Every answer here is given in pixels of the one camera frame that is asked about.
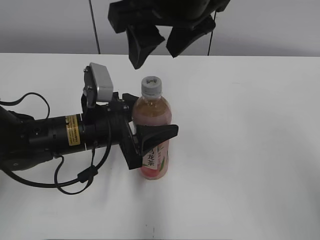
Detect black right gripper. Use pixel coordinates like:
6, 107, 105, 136
107, 0, 230, 70

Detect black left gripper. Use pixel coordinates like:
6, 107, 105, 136
81, 92, 179, 170

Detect peach oolong tea bottle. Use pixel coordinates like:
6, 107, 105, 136
132, 96, 172, 180

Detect white bottle cap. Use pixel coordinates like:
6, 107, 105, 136
141, 76, 162, 99

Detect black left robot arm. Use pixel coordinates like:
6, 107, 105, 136
0, 92, 179, 171

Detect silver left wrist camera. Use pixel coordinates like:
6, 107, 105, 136
83, 62, 114, 109

